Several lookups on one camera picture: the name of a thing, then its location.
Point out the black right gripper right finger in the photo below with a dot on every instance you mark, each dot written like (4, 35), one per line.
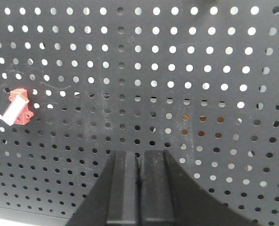
(170, 197)

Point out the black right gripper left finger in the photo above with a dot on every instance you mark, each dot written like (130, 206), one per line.
(114, 199)

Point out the black perforated pegboard panel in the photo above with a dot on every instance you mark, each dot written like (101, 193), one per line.
(196, 78)

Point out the red toggle switch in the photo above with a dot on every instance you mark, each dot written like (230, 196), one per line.
(17, 111)

